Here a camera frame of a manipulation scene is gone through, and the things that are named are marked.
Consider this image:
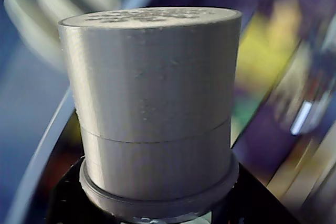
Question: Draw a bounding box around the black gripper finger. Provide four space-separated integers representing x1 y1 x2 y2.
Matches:
48 157 106 224
209 163 300 224

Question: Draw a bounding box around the grey plastic salt shaker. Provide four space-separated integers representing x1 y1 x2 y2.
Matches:
57 6 243 221

